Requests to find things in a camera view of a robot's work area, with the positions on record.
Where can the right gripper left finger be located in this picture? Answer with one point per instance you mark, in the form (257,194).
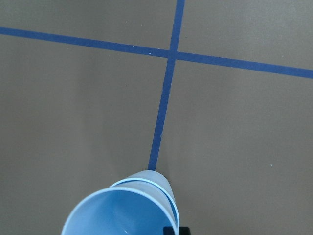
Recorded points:
(168,231)

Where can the light blue cup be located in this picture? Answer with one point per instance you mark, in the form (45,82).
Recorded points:
(118,211)
(155,185)

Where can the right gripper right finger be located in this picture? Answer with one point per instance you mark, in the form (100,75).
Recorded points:
(184,231)

